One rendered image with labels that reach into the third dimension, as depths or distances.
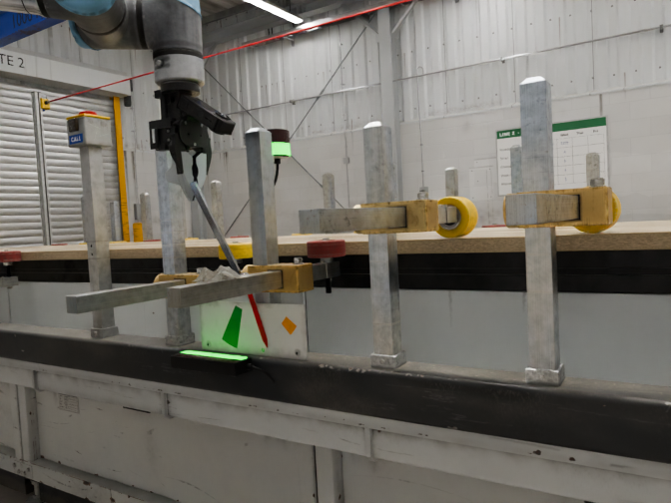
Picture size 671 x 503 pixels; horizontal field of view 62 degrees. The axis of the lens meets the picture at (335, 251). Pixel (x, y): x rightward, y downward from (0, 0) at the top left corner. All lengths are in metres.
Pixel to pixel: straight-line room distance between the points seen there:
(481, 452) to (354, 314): 0.42
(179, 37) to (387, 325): 0.62
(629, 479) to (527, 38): 7.90
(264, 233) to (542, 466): 0.60
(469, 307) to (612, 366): 0.26
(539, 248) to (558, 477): 0.34
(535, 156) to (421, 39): 8.29
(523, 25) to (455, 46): 0.98
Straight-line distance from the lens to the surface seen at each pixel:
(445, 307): 1.11
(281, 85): 10.38
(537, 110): 0.83
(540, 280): 0.83
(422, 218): 0.86
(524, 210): 0.57
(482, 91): 8.56
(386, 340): 0.93
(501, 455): 0.94
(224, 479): 1.64
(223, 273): 0.88
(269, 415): 1.14
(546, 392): 0.83
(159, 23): 1.11
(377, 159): 0.91
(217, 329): 1.14
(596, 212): 0.80
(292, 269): 1.00
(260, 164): 1.05
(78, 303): 1.04
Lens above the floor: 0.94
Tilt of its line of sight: 3 degrees down
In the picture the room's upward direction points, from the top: 3 degrees counter-clockwise
